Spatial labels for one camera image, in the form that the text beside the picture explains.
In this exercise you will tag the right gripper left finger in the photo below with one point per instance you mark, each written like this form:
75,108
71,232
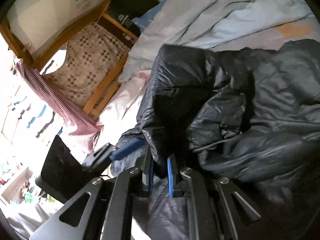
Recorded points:
103,208

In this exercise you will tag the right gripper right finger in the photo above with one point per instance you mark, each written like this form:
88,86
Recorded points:
217,208

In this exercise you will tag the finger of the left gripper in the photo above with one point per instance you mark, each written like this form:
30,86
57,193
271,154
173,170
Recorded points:
126,150

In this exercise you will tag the black puffer jacket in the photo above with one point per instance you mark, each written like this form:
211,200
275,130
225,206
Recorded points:
250,115

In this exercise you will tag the white pink bed sheet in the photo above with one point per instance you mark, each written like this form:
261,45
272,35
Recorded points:
120,113

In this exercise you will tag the red striped cloth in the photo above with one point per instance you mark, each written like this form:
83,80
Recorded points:
85,129

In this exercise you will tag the checkered beige cushion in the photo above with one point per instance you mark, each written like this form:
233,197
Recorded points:
90,55

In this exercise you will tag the black bag with logo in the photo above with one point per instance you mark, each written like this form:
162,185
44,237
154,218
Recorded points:
124,11

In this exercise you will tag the light blue duvet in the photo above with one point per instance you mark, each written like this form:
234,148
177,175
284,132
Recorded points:
206,24

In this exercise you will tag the patchwork pale quilt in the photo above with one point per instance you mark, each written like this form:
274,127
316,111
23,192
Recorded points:
37,23

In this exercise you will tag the orange wooden bed frame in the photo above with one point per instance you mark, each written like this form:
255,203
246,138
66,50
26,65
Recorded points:
54,56

